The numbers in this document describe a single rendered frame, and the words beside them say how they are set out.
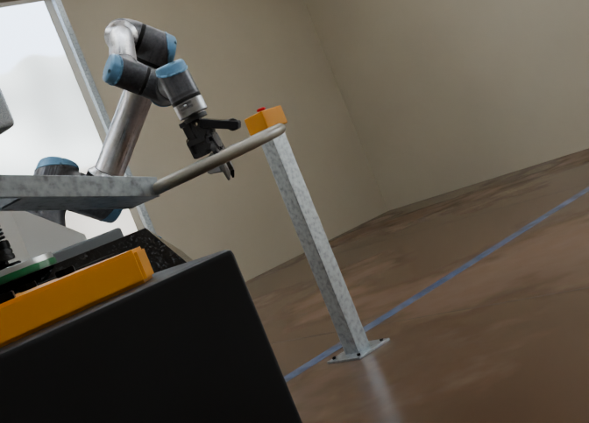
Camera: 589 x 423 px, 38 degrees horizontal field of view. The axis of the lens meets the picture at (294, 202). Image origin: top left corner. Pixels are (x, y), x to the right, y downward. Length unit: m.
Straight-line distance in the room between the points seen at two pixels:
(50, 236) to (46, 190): 1.15
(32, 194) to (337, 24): 8.05
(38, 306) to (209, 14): 8.27
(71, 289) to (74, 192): 1.05
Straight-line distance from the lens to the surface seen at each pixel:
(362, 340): 3.64
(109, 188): 2.04
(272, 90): 9.27
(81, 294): 0.95
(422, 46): 9.13
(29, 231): 3.08
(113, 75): 2.61
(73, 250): 3.05
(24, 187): 1.93
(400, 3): 9.22
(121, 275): 0.98
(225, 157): 2.08
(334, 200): 9.40
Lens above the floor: 0.79
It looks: 2 degrees down
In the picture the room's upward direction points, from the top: 22 degrees counter-clockwise
